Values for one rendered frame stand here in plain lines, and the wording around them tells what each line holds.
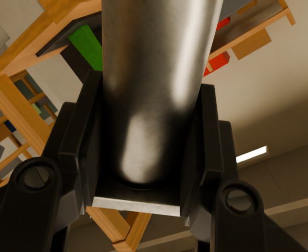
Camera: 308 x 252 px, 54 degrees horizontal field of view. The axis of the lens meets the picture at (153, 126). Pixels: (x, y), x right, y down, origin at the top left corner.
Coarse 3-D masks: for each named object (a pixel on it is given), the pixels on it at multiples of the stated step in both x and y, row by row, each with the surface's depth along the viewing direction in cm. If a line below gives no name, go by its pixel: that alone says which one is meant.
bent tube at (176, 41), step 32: (128, 0) 6; (160, 0) 6; (192, 0) 6; (128, 32) 7; (160, 32) 7; (192, 32) 7; (128, 64) 7; (160, 64) 7; (192, 64) 8; (128, 96) 8; (160, 96) 8; (192, 96) 9; (128, 128) 9; (160, 128) 9; (128, 160) 10; (160, 160) 10; (96, 192) 11; (128, 192) 11; (160, 192) 11
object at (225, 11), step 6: (228, 0) 11; (234, 0) 11; (240, 0) 11; (246, 0) 11; (222, 6) 11; (228, 6) 11; (234, 6) 11; (240, 6) 11; (222, 12) 11; (228, 12) 11; (222, 18) 12
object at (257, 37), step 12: (252, 0) 474; (240, 12) 488; (288, 12) 460; (264, 24) 474; (240, 36) 493; (252, 36) 499; (264, 36) 495; (228, 48) 513; (240, 48) 512; (252, 48) 507; (216, 60) 534; (228, 60) 539; (204, 72) 551
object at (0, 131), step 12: (24, 72) 591; (36, 96) 578; (36, 108) 577; (48, 108) 652; (0, 120) 499; (0, 132) 503; (12, 132) 561; (24, 144) 515; (12, 156) 489; (0, 168) 470; (12, 168) 490
